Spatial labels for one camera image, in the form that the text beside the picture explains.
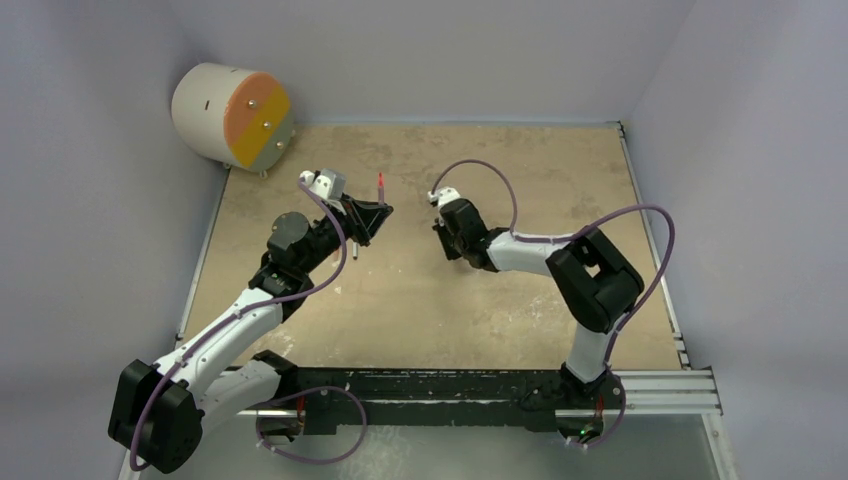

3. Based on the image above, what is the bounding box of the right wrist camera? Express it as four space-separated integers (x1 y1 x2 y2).
427 187 461 208

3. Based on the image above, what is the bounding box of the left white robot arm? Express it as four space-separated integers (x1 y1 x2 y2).
107 194 394 474

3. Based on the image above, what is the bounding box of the round mini drawer cabinet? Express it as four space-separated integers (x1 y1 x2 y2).
171 62 295 178

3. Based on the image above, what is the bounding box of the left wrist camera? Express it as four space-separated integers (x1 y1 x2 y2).
299 168 347 212

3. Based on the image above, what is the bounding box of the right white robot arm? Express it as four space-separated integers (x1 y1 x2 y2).
428 189 644 407

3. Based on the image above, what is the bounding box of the purple pen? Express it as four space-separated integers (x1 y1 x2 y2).
377 172 386 205

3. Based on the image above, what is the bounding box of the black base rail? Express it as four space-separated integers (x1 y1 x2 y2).
255 350 626 441

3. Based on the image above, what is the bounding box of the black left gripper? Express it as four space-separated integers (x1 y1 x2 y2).
299 193 391 276

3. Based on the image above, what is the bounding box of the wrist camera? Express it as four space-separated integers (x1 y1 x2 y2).
299 168 347 212
427 187 461 208

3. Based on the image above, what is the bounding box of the aluminium frame rail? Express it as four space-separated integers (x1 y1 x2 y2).
618 370 722 416

